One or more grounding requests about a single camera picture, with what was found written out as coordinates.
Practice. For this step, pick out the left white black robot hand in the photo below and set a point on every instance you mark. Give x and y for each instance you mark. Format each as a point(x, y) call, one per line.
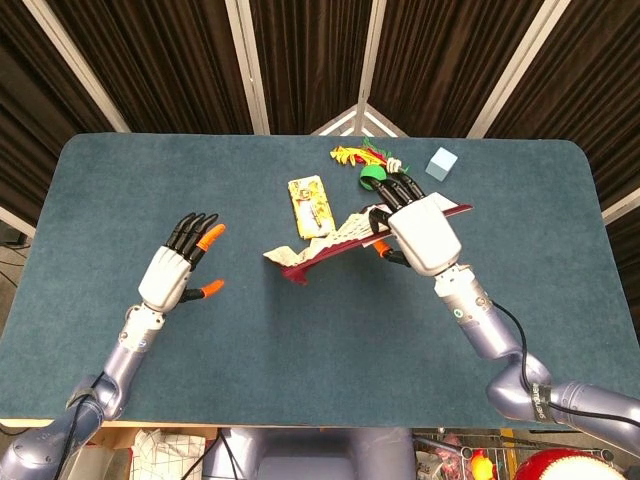
point(165, 275)

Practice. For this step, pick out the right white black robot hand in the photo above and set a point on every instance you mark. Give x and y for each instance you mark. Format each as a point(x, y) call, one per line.
point(425, 235)

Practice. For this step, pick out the red-ribbed white paper folding fan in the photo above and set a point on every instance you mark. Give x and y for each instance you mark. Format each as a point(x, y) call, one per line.
point(350, 227)

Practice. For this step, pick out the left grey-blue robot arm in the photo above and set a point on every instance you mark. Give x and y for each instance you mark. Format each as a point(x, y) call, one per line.
point(127, 360)

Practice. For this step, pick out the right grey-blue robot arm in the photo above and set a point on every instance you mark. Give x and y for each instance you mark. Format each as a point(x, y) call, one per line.
point(490, 330)

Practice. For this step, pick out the light blue cube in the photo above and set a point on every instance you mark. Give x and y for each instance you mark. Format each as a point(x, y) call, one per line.
point(441, 164)

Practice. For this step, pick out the green foam ball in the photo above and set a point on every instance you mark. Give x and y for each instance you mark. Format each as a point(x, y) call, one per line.
point(372, 173)

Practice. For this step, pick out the feather shuttlecock with green base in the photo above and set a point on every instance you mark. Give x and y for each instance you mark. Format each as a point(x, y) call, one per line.
point(350, 156)

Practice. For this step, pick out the yellow snack packet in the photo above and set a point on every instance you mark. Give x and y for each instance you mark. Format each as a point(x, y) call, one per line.
point(310, 200)

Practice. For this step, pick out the teal fabric table cover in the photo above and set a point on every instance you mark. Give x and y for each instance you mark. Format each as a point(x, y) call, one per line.
point(300, 350)

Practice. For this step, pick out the cardboard box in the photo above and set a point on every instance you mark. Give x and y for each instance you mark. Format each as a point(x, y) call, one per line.
point(112, 437)

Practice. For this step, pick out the brown pleated curtain panel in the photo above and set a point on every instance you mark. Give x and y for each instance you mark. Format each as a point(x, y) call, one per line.
point(310, 60)
point(25, 100)
point(440, 60)
point(600, 90)
point(165, 60)

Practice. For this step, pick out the white checkered cloth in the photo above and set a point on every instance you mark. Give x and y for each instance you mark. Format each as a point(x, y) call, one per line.
point(165, 455)

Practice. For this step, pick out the pink red packet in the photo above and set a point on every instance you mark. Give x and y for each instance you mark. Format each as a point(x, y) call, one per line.
point(450, 457)

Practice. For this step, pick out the grey robot torso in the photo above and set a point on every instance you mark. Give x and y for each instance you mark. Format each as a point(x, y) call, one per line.
point(310, 455)

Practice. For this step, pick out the yellow toy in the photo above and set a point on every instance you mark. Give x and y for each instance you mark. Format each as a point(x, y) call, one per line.
point(482, 465)

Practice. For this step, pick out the red and white ball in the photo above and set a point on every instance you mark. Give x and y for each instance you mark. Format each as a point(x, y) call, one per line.
point(565, 465)

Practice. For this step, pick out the white triangular frame base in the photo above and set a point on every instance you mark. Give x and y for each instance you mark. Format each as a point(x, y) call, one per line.
point(335, 122)

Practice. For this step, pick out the white screen frame post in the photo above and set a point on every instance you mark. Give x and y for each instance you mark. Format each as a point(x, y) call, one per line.
point(247, 65)
point(75, 60)
point(15, 220)
point(622, 206)
point(520, 65)
point(374, 50)

